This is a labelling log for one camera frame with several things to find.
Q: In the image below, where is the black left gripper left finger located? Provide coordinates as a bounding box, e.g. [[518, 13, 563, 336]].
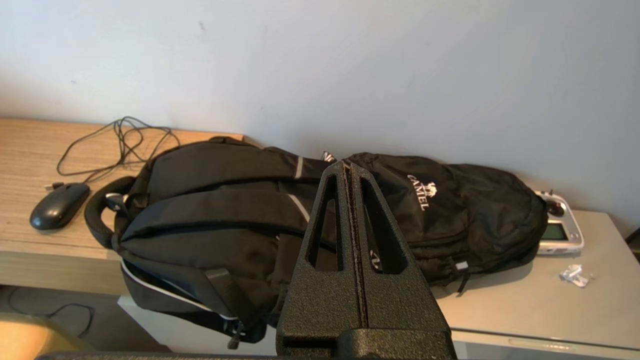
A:
[[276, 160, 368, 358]]

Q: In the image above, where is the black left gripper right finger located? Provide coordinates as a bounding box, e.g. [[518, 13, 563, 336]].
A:
[[348, 162, 457, 360]]

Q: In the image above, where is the black Camel logo backpack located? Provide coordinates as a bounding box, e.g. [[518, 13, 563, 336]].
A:
[[345, 152, 549, 296]]

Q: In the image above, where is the large black grey-striped backpack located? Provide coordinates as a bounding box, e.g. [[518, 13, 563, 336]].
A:
[[84, 136, 341, 350]]

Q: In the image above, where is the crumpled white paper scrap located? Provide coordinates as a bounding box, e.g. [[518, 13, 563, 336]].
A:
[[559, 264, 594, 289]]

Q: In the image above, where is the white remote controller with screen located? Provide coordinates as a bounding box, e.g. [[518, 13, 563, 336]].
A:
[[532, 189, 585, 257]]

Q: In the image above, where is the black computer mouse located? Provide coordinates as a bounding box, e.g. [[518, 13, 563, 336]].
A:
[[29, 182, 91, 231]]

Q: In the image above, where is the yellowish tan chair back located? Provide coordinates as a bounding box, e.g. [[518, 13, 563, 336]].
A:
[[0, 312, 96, 360]]

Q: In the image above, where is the light wooden desk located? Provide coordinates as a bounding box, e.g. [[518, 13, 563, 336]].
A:
[[0, 117, 246, 296]]

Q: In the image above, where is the black floor cable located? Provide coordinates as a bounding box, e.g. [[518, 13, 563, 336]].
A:
[[7, 286, 96, 339]]

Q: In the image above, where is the black mouse cable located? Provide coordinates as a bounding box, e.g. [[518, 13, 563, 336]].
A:
[[44, 116, 182, 192]]

